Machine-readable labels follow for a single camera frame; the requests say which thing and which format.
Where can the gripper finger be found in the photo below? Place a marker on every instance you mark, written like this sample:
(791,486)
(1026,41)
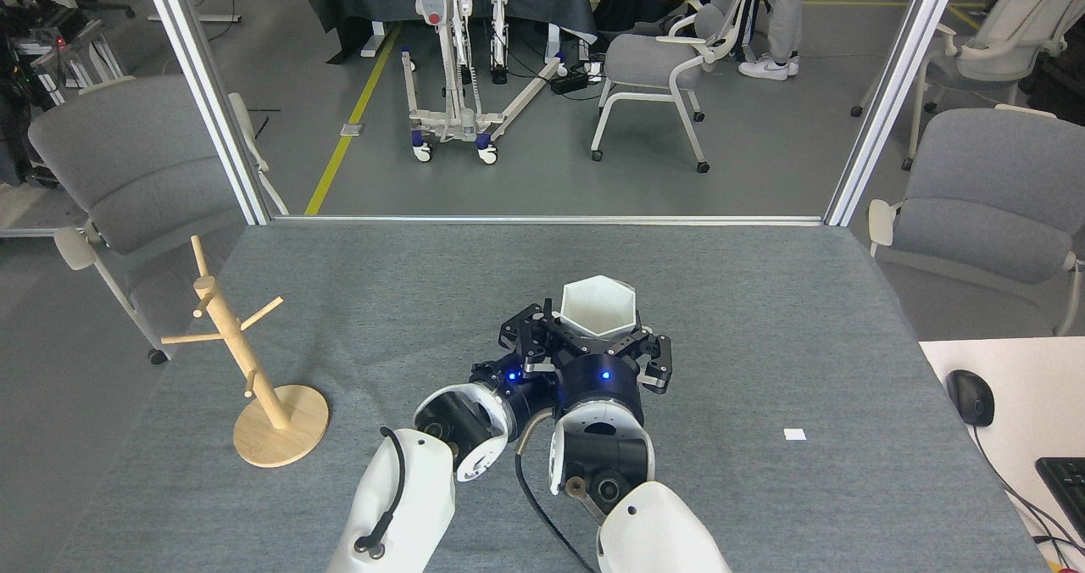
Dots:
(648,361)
(568,336)
(517,331)
(542,361)

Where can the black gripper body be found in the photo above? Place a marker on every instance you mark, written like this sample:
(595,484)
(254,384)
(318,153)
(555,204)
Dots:
(521,391)
(603,380)

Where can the white hexagonal cup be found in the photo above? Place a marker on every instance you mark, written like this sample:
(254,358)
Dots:
(599,306)

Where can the wooden cup rack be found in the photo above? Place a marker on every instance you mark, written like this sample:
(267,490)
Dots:
(280,429)

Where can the small white tag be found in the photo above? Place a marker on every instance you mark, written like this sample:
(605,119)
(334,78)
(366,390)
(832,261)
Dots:
(794,435)

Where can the white stand on wheels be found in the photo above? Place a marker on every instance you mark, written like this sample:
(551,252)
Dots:
(449,124)

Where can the black power strip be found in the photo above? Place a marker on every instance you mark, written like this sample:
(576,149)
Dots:
(570,81)

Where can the metal floor plate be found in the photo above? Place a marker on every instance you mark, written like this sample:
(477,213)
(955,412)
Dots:
(352,130)

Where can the grey chair on castors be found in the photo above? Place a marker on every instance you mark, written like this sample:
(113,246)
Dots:
(653,60)
(975,69)

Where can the black computer mouse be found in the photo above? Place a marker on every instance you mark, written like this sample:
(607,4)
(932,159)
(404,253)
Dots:
(970,397)

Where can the person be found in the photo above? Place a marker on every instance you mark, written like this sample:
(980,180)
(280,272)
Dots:
(784,13)

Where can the white desk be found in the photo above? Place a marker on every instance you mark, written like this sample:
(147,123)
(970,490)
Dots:
(1026,386)

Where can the black keyboard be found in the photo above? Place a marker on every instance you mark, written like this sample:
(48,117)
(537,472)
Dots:
(1068,488)

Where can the metal equipment trolley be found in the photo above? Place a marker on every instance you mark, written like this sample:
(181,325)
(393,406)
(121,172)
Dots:
(76,56)

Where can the silver table edge rail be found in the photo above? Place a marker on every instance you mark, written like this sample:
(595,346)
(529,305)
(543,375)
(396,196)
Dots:
(551,219)

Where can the silver post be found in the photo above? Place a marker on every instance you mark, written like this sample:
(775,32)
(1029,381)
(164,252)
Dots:
(890,98)
(208,90)

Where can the grey chair with white frame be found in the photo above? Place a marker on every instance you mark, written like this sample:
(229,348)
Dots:
(136,166)
(992,200)

